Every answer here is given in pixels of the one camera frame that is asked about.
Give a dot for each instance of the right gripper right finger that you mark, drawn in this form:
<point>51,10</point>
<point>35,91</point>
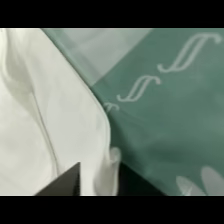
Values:
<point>136,183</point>

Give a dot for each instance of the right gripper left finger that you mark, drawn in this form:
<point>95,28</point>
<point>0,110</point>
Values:
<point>66,183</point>

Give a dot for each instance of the white garment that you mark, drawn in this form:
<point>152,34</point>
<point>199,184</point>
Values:
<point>50,110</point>

